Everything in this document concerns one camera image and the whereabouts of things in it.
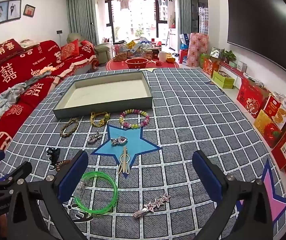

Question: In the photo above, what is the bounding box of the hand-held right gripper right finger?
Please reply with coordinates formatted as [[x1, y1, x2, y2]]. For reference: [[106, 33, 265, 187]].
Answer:
[[192, 150, 276, 240]]

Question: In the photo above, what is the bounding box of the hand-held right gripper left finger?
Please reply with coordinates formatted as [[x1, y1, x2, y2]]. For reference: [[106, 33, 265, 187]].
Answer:
[[8, 151, 89, 240]]

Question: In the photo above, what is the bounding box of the brown beaded bracelet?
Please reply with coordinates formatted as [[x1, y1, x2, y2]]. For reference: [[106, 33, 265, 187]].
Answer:
[[54, 159, 72, 172]]

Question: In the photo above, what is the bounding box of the black hair claw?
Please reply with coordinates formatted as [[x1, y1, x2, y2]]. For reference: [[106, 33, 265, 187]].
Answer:
[[46, 148, 61, 164]]

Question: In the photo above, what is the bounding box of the green translucent bangle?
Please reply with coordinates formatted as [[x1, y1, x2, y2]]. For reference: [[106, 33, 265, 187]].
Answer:
[[73, 171, 119, 216]]

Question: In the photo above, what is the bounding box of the braided brown bracelet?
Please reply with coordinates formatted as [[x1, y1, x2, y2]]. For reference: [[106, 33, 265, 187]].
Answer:
[[59, 118, 79, 138]]

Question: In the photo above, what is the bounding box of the beige scissor-shaped hair clip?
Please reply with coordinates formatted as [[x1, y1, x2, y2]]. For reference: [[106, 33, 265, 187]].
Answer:
[[117, 146, 131, 175]]

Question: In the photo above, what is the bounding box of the silver star hair clip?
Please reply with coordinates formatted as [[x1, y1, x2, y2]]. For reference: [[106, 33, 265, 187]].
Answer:
[[133, 192, 172, 219]]

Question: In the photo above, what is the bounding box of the yellow cord bracelet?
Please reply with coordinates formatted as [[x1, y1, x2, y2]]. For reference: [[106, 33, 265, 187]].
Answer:
[[90, 111, 110, 127]]

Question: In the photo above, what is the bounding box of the pink yellow beaded bracelet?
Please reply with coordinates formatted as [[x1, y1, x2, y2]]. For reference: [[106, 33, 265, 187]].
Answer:
[[119, 108, 150, 129]]

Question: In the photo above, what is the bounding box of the grey green shallow tray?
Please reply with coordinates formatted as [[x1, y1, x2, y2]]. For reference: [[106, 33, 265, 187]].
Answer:
[[53, 70, 153, 119]]

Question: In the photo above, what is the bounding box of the black curved hair clip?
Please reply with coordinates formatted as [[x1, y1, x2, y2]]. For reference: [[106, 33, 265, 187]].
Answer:
[[67, 203, 94, 222]]

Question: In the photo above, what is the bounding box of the silver heart brooch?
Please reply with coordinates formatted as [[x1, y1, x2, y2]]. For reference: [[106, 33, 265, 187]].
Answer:
[[87, 130, 101, 144], [111, 135, 129, 147]]

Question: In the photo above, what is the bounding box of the blue grey checked tablecloth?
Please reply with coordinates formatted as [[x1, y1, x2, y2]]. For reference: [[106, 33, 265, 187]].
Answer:
[[0, 68, 286, 240]]

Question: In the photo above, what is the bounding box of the grey blue knitted garment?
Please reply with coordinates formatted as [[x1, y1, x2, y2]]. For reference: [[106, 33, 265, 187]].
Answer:
[[0, 68, 58, 141]]

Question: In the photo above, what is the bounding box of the light blue star sticker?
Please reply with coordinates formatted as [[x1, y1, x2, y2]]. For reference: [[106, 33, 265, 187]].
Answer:
[[93, 124, 162, 179]]

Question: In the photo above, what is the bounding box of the yellow red gift box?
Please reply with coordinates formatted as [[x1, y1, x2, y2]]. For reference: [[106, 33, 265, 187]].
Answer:
[[253, 109, 283, 148]]

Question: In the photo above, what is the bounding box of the large red gift box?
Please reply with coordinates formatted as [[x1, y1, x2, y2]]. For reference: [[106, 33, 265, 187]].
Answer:
[[236, 78, 271, 119]]

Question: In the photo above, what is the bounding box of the white red snack box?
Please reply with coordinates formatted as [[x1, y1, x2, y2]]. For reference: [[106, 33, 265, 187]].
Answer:
[[262, 93, 286, 131]]

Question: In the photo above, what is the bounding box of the sofa with red printed cover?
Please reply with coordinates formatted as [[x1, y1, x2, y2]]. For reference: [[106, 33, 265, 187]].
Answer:
[[0, 39, 99, 161]]

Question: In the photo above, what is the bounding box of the green yellow carton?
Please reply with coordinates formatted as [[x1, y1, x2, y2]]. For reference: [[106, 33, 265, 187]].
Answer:
[[211, 70, 235, 89]]

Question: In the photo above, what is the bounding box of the large red printed cushion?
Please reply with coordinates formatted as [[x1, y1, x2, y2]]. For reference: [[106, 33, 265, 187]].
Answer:
[[0, 38, 25, 71]]

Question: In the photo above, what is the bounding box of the red orange gift bag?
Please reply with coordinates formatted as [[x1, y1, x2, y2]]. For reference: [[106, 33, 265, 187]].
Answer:
[[202, 58, 220, 78]]

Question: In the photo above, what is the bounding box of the red round rug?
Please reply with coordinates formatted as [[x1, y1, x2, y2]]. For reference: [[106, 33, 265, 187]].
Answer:
[[106, 57, 180, 74]]

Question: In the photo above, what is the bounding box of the red plastic stool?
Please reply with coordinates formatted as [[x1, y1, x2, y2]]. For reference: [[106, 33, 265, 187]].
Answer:
[[178, 49, 189, 64]]

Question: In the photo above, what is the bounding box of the potted green plant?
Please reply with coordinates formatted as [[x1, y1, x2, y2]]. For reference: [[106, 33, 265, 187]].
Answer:
[[220, 49, 237, 63]]

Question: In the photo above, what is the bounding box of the red patterned folded quilt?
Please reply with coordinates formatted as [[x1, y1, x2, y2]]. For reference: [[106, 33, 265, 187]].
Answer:
[[186, 32, 209, 68]]

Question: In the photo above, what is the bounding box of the small red patterned cushion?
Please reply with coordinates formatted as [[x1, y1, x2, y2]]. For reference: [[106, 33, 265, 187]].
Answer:
[[60, 39, 80, 61]]

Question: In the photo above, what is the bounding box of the pale green armchair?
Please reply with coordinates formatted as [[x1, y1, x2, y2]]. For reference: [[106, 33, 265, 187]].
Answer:
[[94, 42, 115, 64]]

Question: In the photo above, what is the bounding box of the red colander basket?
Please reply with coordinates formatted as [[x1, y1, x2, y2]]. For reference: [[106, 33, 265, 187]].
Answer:
[[125, 58, 149, 69]]

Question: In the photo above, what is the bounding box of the black television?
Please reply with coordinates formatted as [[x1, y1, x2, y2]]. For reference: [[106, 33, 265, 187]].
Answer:
[[227, 0, 286, 83]]

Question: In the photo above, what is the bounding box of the green curtain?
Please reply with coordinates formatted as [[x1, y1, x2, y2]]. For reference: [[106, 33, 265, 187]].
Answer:
[[65, 0, 99, 47], [178, 0, 192, 36]]

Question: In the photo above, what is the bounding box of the dark glass cabinet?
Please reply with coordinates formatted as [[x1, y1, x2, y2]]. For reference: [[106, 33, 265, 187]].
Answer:
[[190, 0, 207, 34]]

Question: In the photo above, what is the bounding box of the red low wall shelf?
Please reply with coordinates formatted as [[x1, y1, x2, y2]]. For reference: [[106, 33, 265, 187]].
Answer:
[[219, 61, 253, 79]]

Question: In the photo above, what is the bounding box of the large double photo frame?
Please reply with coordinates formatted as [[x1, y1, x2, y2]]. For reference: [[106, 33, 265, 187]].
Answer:
[[0, 0, 22, 28]]

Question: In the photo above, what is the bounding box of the small photo frame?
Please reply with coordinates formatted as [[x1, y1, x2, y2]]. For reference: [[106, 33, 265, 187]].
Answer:
[[22, 4, 36, 18]]

